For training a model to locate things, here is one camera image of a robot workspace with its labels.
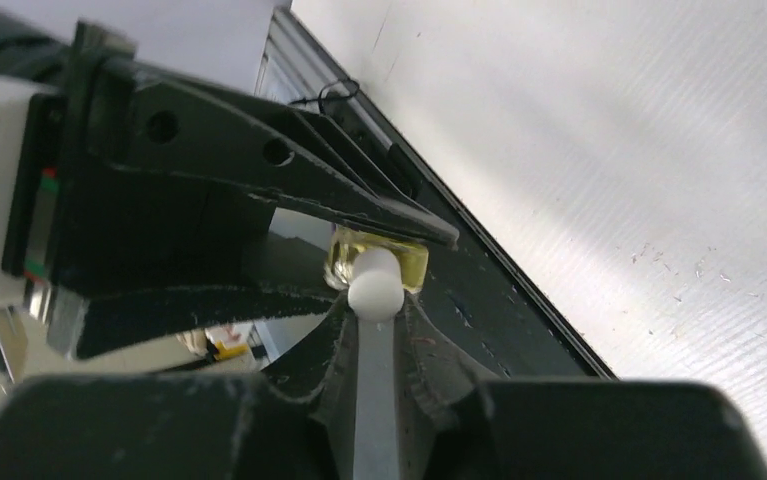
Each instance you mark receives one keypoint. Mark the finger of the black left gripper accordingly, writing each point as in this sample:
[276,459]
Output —
[108,324]
[293,158]

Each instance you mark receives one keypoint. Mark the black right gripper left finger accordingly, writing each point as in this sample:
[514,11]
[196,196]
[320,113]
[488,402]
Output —
[178,425]

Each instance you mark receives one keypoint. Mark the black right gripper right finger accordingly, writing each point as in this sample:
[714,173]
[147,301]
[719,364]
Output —
[467,423]

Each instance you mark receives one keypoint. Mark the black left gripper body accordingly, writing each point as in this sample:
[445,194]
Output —
[129,179]

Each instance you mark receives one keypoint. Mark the white nail polish cap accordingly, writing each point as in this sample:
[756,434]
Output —
[376,293]

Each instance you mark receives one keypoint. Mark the yellow nail polish bottle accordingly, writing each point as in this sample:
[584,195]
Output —
[354,253]

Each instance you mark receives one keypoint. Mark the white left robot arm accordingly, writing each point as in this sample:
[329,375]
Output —
[276,261]

